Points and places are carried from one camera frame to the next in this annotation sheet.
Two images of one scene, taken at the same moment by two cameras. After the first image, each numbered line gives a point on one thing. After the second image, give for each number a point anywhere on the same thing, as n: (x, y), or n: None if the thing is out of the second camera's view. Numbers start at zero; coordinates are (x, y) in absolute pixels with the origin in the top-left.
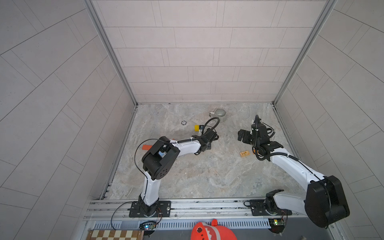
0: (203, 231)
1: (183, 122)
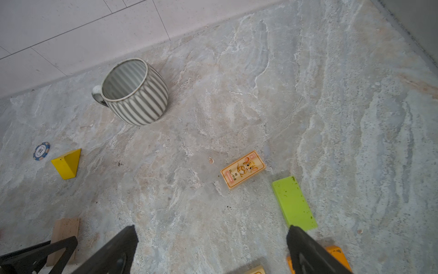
0: None
1: (41, 150)
